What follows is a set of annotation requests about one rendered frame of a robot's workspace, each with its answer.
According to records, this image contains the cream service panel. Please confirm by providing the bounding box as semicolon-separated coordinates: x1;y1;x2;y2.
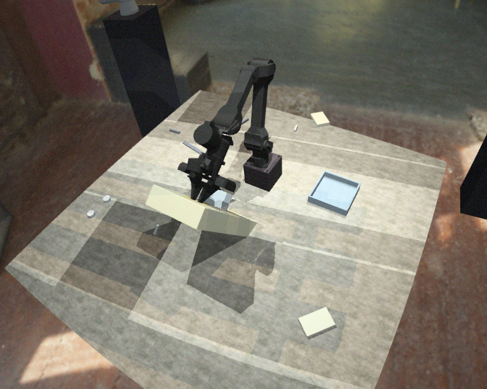
146;185;257;237

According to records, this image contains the cream flat box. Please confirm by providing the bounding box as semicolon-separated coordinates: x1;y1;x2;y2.
310;112;330;127
298;307;335;338

